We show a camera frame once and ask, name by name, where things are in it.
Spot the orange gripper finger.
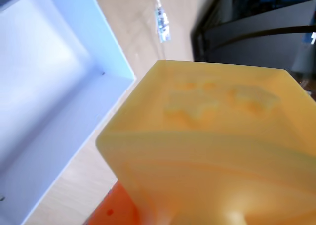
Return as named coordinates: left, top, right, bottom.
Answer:
left=86, top=180, right=149, bottom=225

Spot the yellow toy block with stud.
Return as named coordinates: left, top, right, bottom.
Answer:
left=95, top=59, right=316, bottom=225

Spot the white open cardboard box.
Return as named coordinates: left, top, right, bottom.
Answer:
left=0, top=0, right=137, bottom=225

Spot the clear tape strip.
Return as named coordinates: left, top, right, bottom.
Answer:
left=153, top=0, right=173, bottom=45

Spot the black monitor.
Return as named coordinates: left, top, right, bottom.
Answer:
left=189, top=0, right=316, bottom=71

